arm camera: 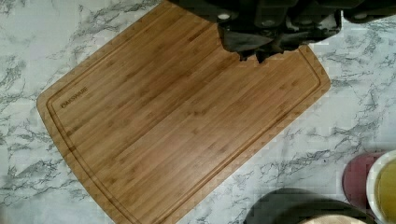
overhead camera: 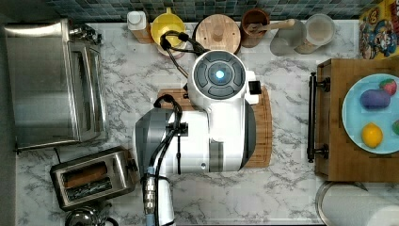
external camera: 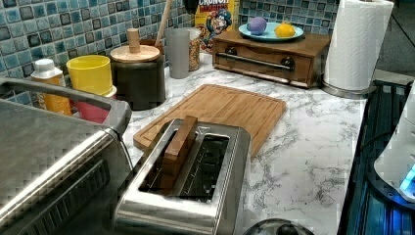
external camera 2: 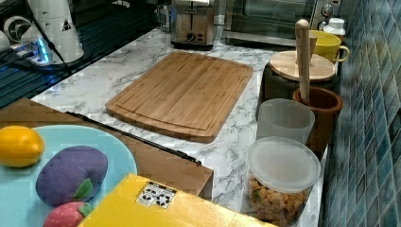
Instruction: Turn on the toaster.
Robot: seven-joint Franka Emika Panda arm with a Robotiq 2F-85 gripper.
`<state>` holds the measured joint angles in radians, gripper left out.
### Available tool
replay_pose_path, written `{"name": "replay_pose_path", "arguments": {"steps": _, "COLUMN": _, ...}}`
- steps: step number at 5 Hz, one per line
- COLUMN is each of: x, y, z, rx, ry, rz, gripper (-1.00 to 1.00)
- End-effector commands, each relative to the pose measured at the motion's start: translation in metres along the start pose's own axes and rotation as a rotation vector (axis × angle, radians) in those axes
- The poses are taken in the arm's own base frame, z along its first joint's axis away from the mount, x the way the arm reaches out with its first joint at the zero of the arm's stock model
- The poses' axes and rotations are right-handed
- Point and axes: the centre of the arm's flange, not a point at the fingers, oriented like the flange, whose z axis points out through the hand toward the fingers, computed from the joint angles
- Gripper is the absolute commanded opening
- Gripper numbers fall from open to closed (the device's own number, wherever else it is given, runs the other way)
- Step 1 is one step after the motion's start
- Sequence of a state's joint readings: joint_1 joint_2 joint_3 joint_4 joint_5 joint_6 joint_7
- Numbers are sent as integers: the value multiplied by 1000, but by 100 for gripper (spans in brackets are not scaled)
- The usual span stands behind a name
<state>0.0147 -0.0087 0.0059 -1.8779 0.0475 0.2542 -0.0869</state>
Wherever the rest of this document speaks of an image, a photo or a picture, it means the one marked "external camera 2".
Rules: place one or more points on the silver two-slot toaster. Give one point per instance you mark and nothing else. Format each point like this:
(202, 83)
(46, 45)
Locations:
(192, 23)

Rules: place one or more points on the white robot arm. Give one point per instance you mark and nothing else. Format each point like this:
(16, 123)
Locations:
(49, 34)

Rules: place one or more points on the stainless toaster oven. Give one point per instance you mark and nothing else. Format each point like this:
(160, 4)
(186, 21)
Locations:
(273, 21)

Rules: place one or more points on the bamboo cutting board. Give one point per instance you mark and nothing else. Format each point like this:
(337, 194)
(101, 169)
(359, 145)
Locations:
(187, 96)

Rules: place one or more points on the empty translucent plastic cup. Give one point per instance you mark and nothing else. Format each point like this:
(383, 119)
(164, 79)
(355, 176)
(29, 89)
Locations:
(284, 118)

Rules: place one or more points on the black pot with wooden lid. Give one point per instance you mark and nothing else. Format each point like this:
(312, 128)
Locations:
(281, 75)

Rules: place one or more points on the lidded jar of cereal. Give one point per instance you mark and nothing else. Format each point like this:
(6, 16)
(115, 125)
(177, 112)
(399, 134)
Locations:
(282, 172)

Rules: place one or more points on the yellow cereal box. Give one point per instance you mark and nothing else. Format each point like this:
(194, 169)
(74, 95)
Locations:
(139, 202)

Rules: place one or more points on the brown wooden utensil holder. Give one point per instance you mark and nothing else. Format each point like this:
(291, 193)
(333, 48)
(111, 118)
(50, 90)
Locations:
(326, 106)

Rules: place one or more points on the wooden pestle utensil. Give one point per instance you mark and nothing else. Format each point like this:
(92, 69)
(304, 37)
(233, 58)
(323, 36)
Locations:
(303, 57)

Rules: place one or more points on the purple plush eggplant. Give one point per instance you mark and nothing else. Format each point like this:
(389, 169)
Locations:
(73, 174)

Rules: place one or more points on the white lidded bottle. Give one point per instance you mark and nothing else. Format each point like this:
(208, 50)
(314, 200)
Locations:
(335, 26)

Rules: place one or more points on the red toy strawberry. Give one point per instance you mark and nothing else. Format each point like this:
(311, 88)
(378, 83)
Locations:
(70, 214)

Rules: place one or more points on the yellow toy lemon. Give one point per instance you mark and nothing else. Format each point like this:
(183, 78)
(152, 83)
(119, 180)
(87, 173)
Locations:
(20, 146)

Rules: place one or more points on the light blue plate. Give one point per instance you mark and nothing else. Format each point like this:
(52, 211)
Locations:
(20, 205)

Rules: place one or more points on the wooden tray with black handle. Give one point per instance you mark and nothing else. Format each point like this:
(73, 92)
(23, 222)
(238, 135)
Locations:
(163, 165)

